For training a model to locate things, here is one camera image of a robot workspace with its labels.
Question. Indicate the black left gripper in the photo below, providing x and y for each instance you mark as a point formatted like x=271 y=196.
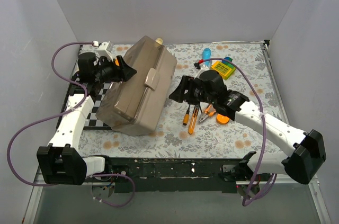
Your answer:
x=123 y=73

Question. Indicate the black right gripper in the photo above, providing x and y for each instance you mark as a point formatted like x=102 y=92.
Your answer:
x=188 y=83

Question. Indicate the taupe plastic tool box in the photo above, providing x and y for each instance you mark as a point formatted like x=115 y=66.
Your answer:
x=134 y=107

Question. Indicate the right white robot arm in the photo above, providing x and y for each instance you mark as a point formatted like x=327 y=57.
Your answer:
x=302 y=153

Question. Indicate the orange utility knife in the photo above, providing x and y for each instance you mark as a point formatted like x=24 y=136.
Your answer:
x=193 y=119

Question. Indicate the black white checkerboard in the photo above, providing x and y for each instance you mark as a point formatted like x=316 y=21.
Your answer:
x=92 y=122

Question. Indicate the blue toy microphone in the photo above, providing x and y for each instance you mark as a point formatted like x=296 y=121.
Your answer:
x=206 y=54

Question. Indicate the orange tape measure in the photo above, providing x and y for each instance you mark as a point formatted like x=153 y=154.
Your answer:
x=221 y=119

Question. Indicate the yellow green toy block house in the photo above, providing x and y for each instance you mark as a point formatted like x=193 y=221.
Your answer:
x=224 y=68

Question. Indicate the orange handled pliers in bag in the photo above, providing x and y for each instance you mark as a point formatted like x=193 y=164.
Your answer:
x=208 y=112

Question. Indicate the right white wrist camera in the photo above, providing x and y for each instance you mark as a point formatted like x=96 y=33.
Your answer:
x=201 y=67

